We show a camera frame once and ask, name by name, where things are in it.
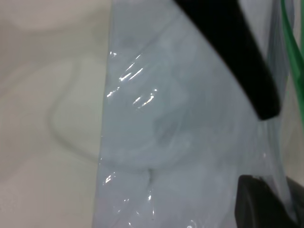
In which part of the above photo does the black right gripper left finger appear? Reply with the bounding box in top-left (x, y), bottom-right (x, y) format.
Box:
top-left (174, 0), bottom-right (281, 121)

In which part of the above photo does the clear zip bag green strip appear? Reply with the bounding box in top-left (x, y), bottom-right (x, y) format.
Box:
top-left (91, 0), bottom-right (304, 228)

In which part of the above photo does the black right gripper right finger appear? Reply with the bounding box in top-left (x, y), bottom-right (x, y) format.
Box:
top-left (234, 174), bottom-right (304, 228)

